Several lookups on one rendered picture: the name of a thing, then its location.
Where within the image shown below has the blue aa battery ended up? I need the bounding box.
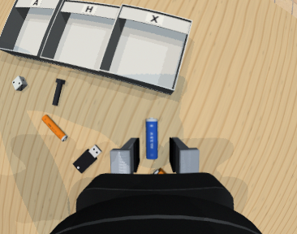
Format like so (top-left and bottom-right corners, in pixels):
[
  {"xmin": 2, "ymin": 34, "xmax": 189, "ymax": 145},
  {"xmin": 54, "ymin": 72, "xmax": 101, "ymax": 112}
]
[{"xmin": 145, "ymin": 118, "xmax": 158, "ymax": 159}]

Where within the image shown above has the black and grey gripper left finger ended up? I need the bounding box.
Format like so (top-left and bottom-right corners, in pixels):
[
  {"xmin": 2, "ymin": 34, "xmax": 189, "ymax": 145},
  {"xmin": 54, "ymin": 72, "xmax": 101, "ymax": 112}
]
[{"xmin": 110, "ymin": 137, "xmax": 140, "ymax": 174}]

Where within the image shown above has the black bolt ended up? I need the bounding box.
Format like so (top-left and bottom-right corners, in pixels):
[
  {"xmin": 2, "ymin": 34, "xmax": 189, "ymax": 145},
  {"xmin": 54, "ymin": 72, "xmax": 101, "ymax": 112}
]
[{"xmin": 52, "ymin": 78, "xmax": 66, "ymax": 106}]

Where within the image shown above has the white die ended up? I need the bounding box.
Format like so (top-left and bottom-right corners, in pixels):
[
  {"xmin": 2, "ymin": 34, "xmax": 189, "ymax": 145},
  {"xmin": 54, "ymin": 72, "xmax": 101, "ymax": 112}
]
[{"xmin": 12, "ymin": 76, "xmax": 28, "ymax": 91}]

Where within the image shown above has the white three-compartment bin rack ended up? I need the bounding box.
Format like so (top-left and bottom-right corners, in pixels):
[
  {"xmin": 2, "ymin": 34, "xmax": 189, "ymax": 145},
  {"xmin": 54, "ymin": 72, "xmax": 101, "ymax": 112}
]
[{"xmin": 0, "ymin": 0, "xmax": 193, "ymax": 95}]

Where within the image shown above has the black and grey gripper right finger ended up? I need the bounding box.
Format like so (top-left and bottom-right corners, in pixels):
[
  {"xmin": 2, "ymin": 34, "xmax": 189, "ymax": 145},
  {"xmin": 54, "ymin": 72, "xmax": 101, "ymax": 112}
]
[{"xmin": 170, "ymin": 137, "xmax": 200, "ymax": 173}]

